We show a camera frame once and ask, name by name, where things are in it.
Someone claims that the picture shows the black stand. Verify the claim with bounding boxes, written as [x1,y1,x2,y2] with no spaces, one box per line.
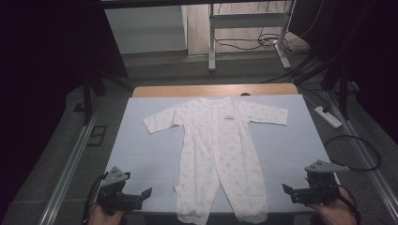
[73,71,135,126]
[322,62,360,121]

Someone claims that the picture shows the person's left hand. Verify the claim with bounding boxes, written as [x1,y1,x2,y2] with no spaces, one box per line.
[88,202,126,225]

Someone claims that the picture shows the light blue mat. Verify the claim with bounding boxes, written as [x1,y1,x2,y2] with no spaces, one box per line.
[103,94,342,214]

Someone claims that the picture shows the white panel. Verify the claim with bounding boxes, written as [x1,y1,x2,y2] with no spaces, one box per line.
[104,5,189,55]

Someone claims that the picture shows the black power strip cable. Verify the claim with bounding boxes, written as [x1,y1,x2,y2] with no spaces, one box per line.
[292,79,332,113]

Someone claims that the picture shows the aluminium floor rail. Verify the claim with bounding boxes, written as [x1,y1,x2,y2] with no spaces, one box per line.
[323,90,398,223]
[37,99,104,225]

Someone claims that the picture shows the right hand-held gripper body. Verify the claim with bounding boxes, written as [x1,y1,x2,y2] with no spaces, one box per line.
[304,159,350,205]

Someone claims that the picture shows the white power strip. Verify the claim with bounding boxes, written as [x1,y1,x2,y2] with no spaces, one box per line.
[314,105,344,129]

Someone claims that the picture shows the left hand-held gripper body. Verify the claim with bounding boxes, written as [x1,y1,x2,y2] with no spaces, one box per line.
[97,166,130,216]

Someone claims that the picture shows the black floor plate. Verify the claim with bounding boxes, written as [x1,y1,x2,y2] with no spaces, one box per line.
[86,125,108,147]

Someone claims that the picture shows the looped black floor cable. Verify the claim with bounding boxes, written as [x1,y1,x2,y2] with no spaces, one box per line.
[323,134,383,173]

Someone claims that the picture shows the white metal desk frame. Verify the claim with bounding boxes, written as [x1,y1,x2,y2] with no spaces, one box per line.
[207,0,297,73]

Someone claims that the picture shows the tangled black cables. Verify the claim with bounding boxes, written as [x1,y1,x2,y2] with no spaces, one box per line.
[214,0,311,57]

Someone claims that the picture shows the white baby romper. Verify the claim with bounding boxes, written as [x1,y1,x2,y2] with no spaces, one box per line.
[143,97,289,225]

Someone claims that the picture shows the dark curtain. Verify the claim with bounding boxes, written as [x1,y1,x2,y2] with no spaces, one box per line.
[287,0,398,144]
[0,0,130,219]

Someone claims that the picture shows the bundle of black floor cables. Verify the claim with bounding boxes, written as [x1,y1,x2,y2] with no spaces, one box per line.
[259,52,332,85]

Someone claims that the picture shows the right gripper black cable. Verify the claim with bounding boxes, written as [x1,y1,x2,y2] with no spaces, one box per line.
[337,184,360,219]

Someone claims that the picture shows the person's right hand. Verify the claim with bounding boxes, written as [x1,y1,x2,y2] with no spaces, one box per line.
[308,187,358,225]

